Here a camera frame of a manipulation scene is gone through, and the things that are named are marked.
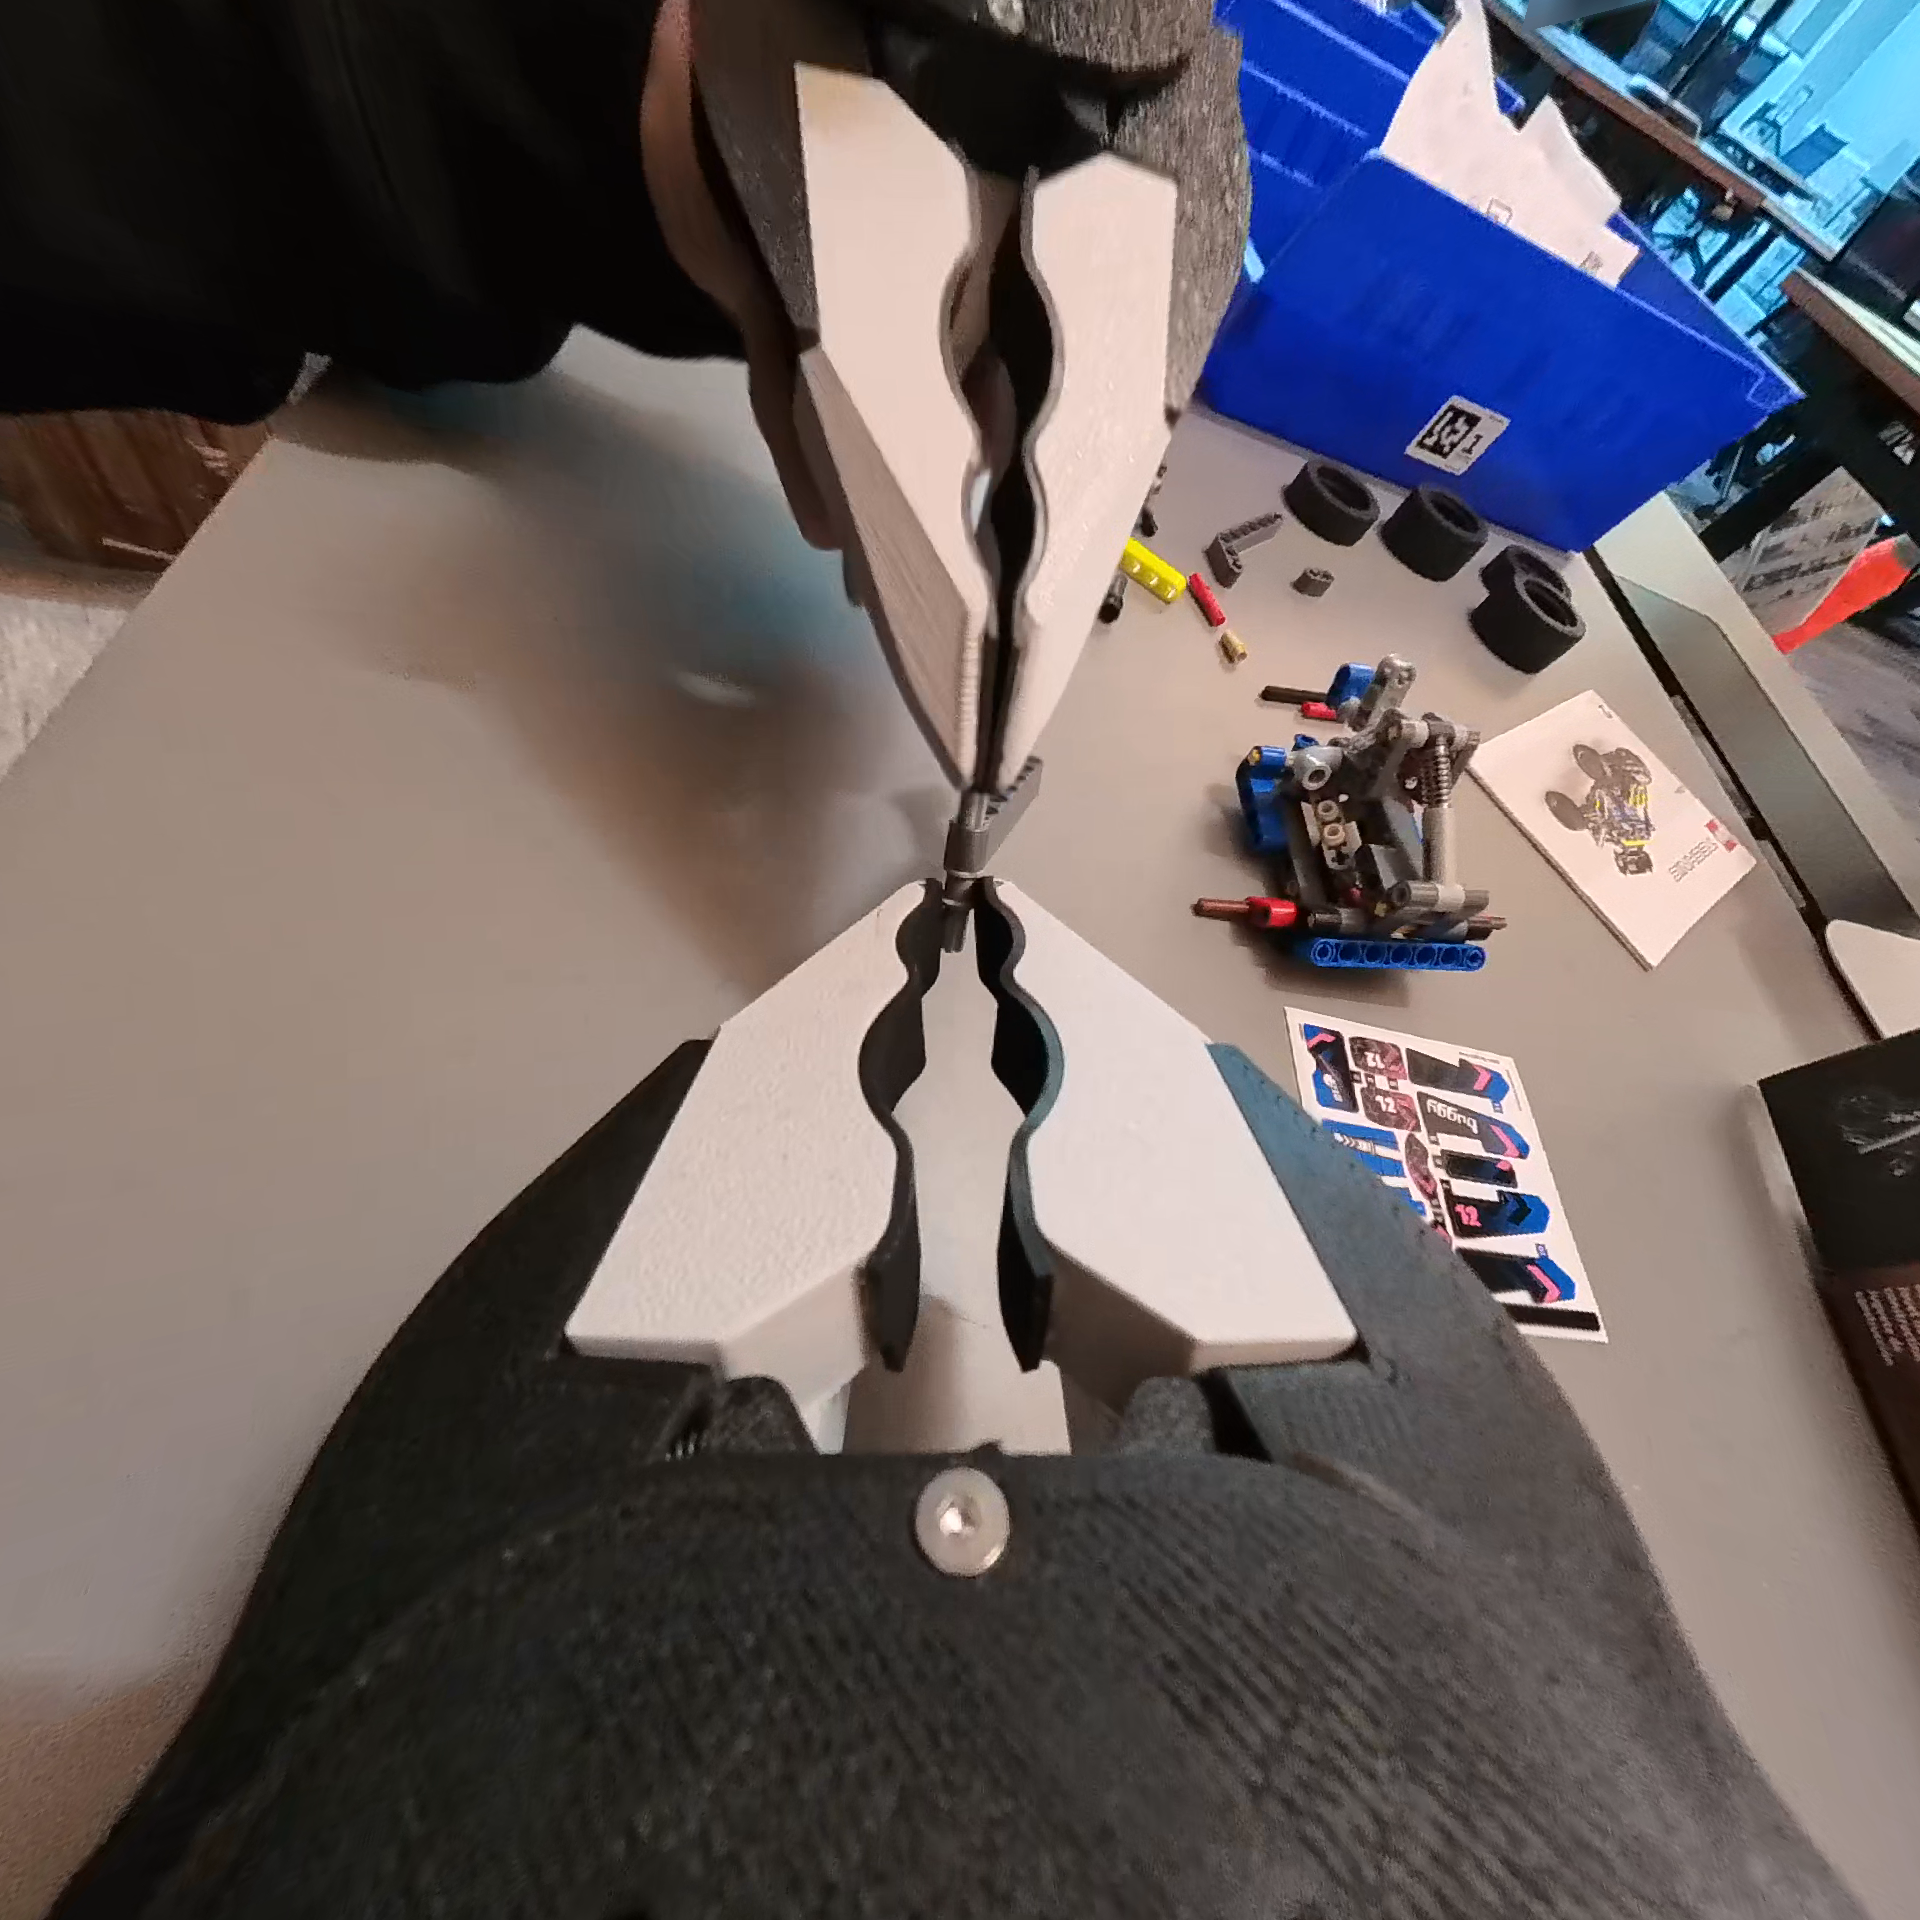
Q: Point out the person's left hand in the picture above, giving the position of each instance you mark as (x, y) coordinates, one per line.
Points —
(704, 224)

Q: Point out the orange plastic object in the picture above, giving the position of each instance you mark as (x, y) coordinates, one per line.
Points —
(1852, 593)

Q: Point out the blue storage bin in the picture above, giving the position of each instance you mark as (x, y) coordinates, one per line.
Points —
(1305, 148)
(1471, 376)
(1320, 36)

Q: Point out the white buggy picture booklet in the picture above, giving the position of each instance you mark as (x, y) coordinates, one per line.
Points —
(1620, 840)

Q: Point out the dark grey angled beam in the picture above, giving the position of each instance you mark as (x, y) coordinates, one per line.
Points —
(1232, 541)
(1018, 786)

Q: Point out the yellow plastic beam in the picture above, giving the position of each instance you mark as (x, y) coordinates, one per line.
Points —
(1153, 568)

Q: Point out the long red plastic pin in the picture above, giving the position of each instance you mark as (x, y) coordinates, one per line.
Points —
(1206, 600)

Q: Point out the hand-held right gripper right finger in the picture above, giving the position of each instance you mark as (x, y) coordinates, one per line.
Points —
(1184, 1201)

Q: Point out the brown wooden cabinet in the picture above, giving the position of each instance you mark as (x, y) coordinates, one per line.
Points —
(120, 486)

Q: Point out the blue and pink sticker sheet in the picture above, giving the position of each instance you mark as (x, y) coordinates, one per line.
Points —
(1424, 1155)

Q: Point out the dark grey upright panel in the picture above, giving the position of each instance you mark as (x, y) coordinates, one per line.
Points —
(1755, 704)

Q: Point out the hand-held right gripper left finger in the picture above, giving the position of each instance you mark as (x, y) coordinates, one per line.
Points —
(721, 1201)

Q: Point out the white paper sheets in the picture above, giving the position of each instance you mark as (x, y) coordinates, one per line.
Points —
(1499, 164)

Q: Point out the toy buggy chassis assembly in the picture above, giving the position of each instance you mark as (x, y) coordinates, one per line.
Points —
(1350, 840)

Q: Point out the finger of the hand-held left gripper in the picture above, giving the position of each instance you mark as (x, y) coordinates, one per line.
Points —
(1110, 376)
(884, 376)

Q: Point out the brown office desk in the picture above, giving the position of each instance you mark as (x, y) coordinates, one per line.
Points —
(1862, 330)

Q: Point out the black plastic axle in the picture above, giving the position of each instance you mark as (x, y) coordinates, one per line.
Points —
(1290, 694)

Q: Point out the person's left forearm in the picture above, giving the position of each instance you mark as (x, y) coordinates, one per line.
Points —
(300, 180)

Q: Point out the black toy set box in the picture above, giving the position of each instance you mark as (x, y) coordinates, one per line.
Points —
(1862, 1201)

